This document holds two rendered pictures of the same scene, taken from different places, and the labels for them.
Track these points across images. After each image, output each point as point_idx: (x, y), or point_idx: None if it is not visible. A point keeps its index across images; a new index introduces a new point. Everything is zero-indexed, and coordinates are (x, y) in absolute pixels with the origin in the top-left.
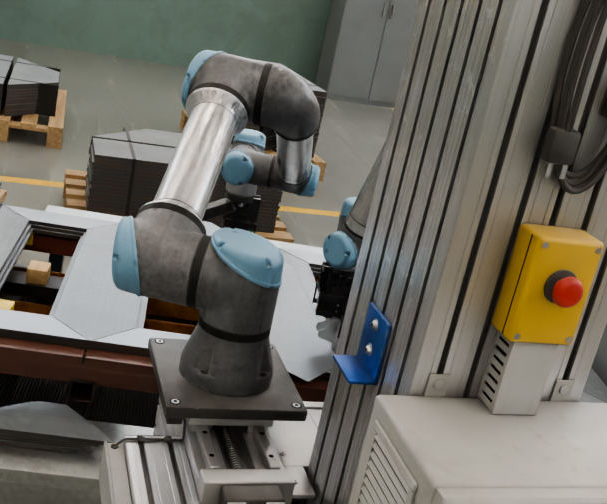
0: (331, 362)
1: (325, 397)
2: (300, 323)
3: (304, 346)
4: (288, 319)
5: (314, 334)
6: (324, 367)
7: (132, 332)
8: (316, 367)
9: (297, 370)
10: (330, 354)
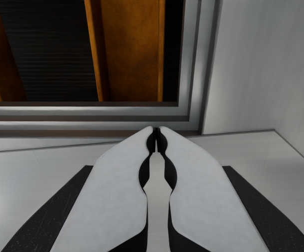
0: (260, 150)
1: None
2: (18, 201)
3: (167, 204)
4: (14, 222)
5: (72, 175)
6: (292, 172)
7: None
8: (291, 190)
9: (302, 225)
10: (203, 147)
